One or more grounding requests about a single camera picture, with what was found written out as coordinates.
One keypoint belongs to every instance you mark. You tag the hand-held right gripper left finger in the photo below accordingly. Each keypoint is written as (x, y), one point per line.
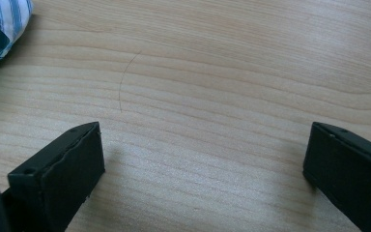
(61, 174)

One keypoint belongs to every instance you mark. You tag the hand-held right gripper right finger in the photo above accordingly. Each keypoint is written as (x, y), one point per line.
(348, 170)

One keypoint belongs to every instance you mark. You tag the striped plaid cloth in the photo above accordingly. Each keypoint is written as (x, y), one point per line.
(3, 25)

